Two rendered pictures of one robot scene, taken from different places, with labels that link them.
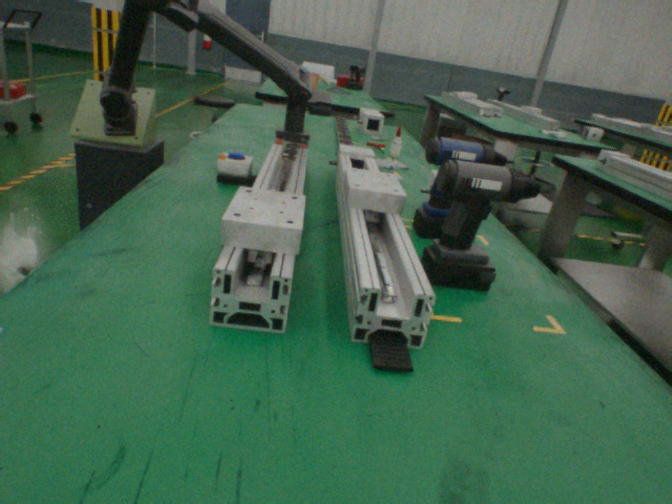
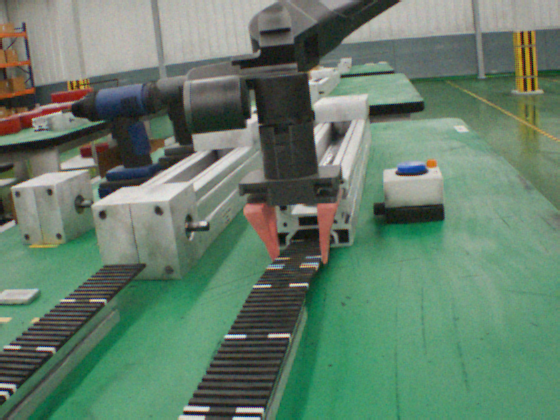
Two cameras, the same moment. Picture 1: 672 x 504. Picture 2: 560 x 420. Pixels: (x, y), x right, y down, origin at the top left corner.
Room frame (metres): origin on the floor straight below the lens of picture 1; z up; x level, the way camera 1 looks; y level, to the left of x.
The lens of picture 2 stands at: (2.02, 0.35, 1.02)
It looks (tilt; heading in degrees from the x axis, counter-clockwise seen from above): 14 degrees down; 197
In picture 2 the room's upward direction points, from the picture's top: 7 degrees counter-clockwise
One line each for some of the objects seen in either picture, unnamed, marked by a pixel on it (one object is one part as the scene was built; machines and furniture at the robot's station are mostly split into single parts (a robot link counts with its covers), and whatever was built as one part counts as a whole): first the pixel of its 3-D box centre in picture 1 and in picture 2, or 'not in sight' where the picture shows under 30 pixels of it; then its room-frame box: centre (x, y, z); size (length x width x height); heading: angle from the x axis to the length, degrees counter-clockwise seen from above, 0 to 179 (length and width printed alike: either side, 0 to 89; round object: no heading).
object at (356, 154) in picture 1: (349, 165); (158, 230); (1.39, 0.00, 0.83); 0.12 x 0.09 x 0.10; 95
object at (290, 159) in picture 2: (294, 124); (289, 156); (1.42, 0.18, 0.91); 0.10 x 0.07 x 0.07; 96
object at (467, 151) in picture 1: (463, 191); (113, 146); (1.05, -0.26, 0.89); 0.20 x 0.08 x 0.22; 97
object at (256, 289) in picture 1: (276, 205); (336, 155); (0.93, 0.14, 0.82); 0.80 x 0.10 x 0.09; 5
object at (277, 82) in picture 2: (298, 103); (277, 98); (1.42, 0.18, 0.97); 0.07 x 0.06 x 0.07; 105
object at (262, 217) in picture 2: (295, 149); (284, 222); (1.42, 0.17, 0.84); 0.07 x 0.07 x 0.09; 6
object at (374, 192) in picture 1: (371, 195); (234, 138); (0.95, -0.05, 0.87); 0.16 x 0.11 x 0.07; 5
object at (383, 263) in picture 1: (366, 218); (237, 163); (0.95, -0.05, 0.82); 0.80 x 0.10 x 0.09; 5
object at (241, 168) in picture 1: (238, 169); (407, 193); (1.20, 0.29, 0.81); 0.10 x 0.08 x 0.06; 95
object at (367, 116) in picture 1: (369, 123); not in sight; (2.33, -0.05, 0.83); 0.11 x 0.10 x 0.10; 99
